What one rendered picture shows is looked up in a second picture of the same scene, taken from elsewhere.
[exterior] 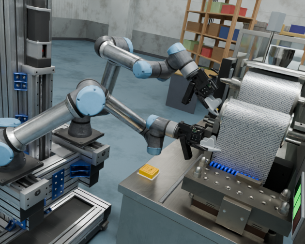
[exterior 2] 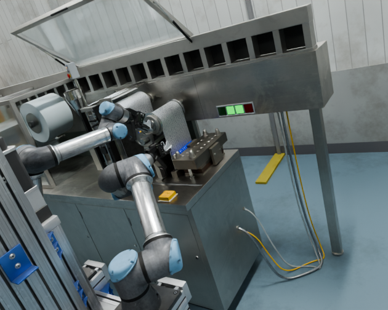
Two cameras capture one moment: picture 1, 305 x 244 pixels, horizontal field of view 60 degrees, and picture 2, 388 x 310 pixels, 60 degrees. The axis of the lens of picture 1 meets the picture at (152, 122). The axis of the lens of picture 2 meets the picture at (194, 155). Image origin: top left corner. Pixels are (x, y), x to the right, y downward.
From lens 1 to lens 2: 1.64 m
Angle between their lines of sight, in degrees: 71
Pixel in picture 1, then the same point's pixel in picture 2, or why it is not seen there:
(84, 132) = not seen: hidden behind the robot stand
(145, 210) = (202, 199)
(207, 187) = (202, 152)
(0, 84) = (40, 278)
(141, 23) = not seen: outside the picture
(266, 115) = (170, 107)
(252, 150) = (180, 129)
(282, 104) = (148, 106)
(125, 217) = (199, 222)
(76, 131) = not seen: hidden behind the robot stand
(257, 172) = (187, 138)
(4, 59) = (31, 237)
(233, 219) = (218, 154)
